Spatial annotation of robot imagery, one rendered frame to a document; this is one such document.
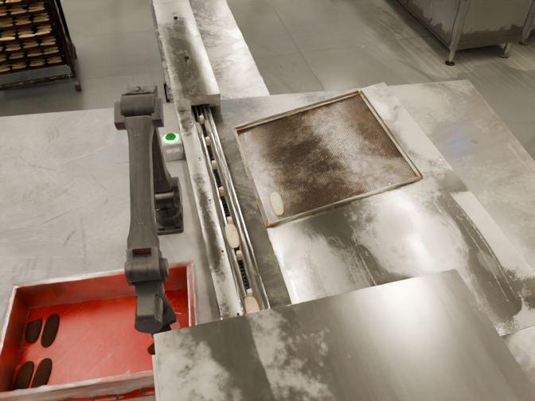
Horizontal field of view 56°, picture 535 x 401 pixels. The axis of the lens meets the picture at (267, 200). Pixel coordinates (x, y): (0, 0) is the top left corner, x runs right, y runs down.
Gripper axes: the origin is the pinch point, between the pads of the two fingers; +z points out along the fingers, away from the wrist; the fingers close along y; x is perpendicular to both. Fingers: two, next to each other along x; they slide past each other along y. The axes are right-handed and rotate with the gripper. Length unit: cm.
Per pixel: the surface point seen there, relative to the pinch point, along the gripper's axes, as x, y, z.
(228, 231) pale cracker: 30.1, -23.8, 4.7
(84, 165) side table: 1, -82, 10
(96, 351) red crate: -16.1, -6.8, 7.9
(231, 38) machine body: 91, -143, 11
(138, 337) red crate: -5.5, -5.2, 7.9
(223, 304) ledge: 17.2, -1.2, 4.1
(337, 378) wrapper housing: 15, 46, -41
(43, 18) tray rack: 20, -281, 42
